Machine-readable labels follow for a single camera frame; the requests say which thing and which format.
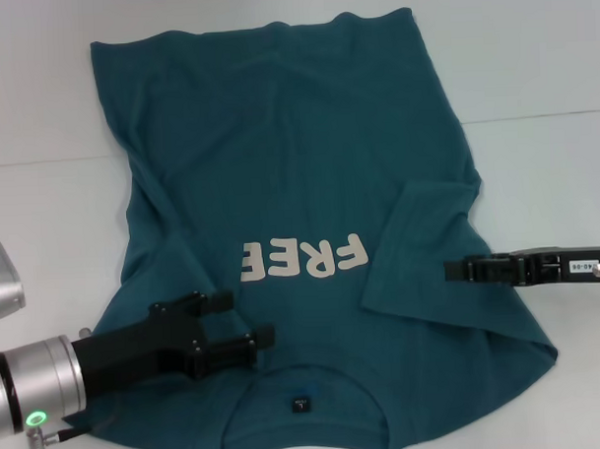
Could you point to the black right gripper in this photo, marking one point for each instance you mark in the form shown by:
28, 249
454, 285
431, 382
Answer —
543, 267

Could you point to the teal T-shirt with FREE print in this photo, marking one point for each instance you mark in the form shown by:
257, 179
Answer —
277, 136

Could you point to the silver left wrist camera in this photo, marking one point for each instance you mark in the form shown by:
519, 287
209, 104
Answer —
1, 289

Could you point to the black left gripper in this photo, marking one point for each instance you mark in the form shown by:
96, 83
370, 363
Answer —
129, 356

